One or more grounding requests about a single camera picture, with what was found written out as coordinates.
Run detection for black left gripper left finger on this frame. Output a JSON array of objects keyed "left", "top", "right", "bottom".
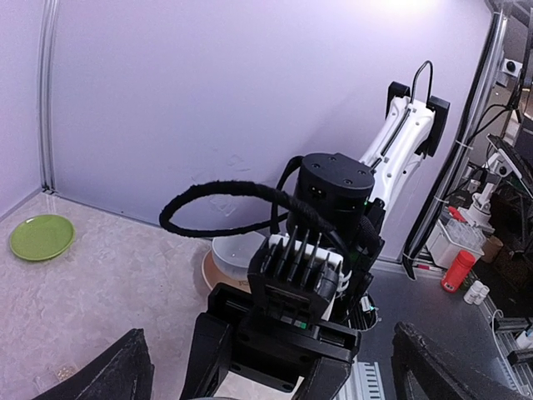
[{"left": 37, "top": 328, "right": 152, "bottom": 400}]

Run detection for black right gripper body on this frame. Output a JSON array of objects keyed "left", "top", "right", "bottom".
[{"left": 207, "top": 283, "right": 361, "bottom": 393}]

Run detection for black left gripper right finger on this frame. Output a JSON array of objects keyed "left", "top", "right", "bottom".
[{"left": 392, "top": 322, "right": 528, "bottom": 399}]

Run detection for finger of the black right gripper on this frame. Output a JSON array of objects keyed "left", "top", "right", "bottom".
[
  {"left": 180, "top": 312, "right": 233, "bottom": 399},
  {"left": 292, "top": 357, "right": 352, "bottom": 400}
]

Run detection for clear plastic pill organizer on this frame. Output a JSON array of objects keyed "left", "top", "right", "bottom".
[{"left": 33, "top": 361, "right": 79, "bottom": 394}]

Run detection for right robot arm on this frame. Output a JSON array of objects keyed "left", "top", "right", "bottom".
[{"left": 160, "top": 82, "right": 450, "bottom": 399}]

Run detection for beige plate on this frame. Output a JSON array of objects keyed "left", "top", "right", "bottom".
[{"left": 202, "top": 252, "right": 222, "bottom": 290}]

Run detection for small white background bottles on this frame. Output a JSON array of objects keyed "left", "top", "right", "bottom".
[{"left": 463, "top": 280, "right": 490, "bottom": 306}]

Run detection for red-orange background bottle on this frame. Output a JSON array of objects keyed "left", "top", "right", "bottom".
[{"left": 441, "top": 250, "right": 476, "bottom": 293}]

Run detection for white bowl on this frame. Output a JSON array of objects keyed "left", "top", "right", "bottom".
[{"left": 212, "top": 232, "right": 266, "bottom": 281}]

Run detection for green plate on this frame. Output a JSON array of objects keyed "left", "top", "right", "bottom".
[{"left": 9, "top": 214, "right": 76, "bottom": 262}]

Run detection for front aluminium rail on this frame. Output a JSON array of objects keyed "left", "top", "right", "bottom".
[{"left": 336, "top": 360, "right": 386, "bottom": 400}]

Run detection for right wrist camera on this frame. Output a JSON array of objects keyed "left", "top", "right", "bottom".
[{"left": 247, "top": 231, "right": 346, "bottom": 326}]

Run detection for right aluminium frame post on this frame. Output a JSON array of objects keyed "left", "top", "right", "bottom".
[{"left": 37, "top": 0, "right": 60, "bottom": 193}]

